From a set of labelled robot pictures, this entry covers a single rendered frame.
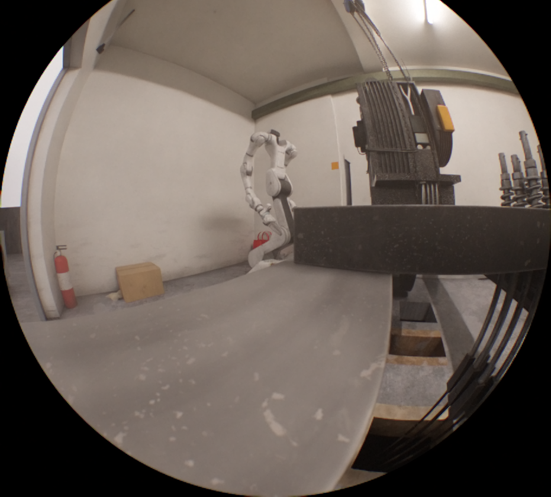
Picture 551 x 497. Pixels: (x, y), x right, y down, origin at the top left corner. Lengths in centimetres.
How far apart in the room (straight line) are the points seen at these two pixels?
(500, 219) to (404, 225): 13
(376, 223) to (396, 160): 93
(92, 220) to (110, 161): 60
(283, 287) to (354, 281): 7
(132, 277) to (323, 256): 164
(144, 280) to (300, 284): 166
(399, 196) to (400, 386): 90
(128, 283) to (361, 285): 170
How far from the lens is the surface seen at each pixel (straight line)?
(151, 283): 179
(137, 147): 217
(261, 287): 16
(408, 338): 128
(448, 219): 21
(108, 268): 207
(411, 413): 89
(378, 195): 95
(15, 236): 651
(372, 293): 15
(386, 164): 107
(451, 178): 91
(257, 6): 234
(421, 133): 123
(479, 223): 23
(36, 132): 184
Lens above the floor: 72
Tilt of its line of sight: 2 degrees down
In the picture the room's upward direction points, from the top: 1 degrees counter-clockwise
